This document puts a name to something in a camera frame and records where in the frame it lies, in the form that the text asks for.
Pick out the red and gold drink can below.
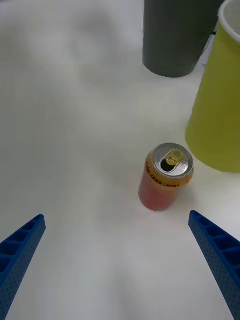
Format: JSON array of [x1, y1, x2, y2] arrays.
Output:
[[138, 142, 195, 212]]

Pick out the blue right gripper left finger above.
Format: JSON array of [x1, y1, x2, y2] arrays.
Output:
[[0, 214, 47, 320]]

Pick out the yellow-green plastic waste bin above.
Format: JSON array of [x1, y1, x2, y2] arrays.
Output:
[[185, 0, 240, 174]]

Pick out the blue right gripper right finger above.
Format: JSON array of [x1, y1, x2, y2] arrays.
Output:
[[188, 210, 240, 320]]

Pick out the grey plastic waste bin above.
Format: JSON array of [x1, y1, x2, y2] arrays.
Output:
[[142, 0, 226, 79]]

